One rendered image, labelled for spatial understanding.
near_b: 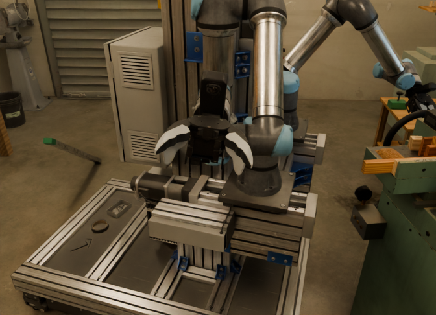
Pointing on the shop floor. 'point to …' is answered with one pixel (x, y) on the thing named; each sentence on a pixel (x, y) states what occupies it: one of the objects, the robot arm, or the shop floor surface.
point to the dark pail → (12, 109)
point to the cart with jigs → (394, 104)
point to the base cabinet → (397, 269)
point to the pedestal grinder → (20, 54)
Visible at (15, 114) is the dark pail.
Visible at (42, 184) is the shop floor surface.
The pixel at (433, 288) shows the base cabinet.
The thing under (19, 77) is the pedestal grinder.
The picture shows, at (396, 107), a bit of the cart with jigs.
